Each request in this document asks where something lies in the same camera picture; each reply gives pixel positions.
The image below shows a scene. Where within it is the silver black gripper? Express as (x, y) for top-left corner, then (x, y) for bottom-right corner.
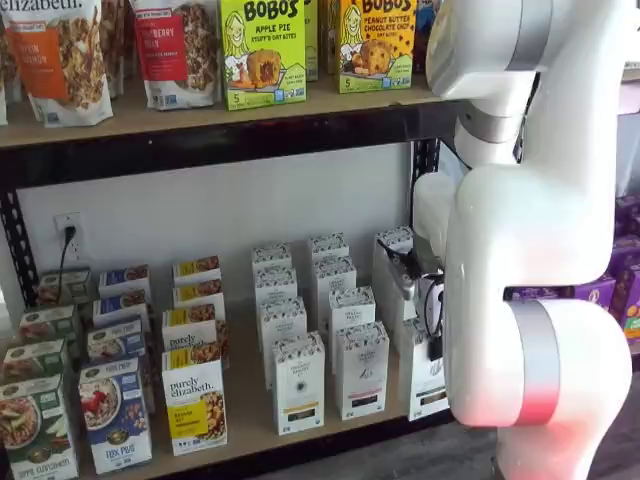
(377, 239), (446, 363)

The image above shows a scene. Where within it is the white box pink strip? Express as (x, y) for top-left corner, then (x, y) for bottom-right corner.
(328, 286), (377, 374)
(335, 321), (391, 421)
(307, 233), (351, 266)
(313, 256), (358, 321)

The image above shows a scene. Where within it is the white box yellow strip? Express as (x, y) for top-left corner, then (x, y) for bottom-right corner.
(249, 243), (294, 274)
(271, 332), (326, 436)
(257, 297), (309, 390)
(253, 266), (299, 306)

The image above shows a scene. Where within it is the particle board shelf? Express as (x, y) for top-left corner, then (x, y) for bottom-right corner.
(74, 239), (454, 476)
(0, 69), (462, 149)

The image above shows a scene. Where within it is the yellow Purely Elizabeth box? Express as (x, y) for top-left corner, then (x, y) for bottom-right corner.
(172, 278), (226, 311)
(172, 256), (222, 286)
(161, 303), (230, 354)
(161, 342), (229, 457)

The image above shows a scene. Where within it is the yellow Bobo's peanut butter box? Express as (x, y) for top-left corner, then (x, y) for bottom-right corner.
(337, 0), (417, 95)

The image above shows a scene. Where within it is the black metal shelf rack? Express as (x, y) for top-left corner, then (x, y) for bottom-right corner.
(0, 97), (501, 480)

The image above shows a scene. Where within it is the blue Flax Plus cereal box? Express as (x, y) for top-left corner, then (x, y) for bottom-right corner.
(98, 264), (151, 299)
(78, 357), (154, 475)
(92, 288), (150, 326)
(87, 315), (147, 364)

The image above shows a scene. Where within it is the green Bobo's apple pie box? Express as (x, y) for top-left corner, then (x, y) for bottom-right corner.
(218, 0), (307, 112)
(302, 0), (320, 83)

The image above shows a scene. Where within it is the green cereal box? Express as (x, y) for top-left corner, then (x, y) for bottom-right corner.
(0, 372), (80, 480)
(35, 268), (94, 309)
(18, 304), (80, 346)
(0, 338), (69, 386)

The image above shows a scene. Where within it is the red Purely Elizabeth granola bag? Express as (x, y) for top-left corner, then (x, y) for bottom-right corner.
(130, 0), (224, 111)

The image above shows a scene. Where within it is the orange Purely Elizabeth granola bag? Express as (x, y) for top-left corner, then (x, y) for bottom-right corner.
(0, 0), (115, 127)

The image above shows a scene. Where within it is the white granola bag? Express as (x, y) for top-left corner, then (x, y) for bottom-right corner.
(0, 49), (10, 126)

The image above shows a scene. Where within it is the white wall outlet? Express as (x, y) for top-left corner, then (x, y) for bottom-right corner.
(53, 212), (84, 262)

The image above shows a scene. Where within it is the black plug with cable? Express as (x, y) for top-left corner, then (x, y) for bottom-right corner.
(57, 225), (78, 301)

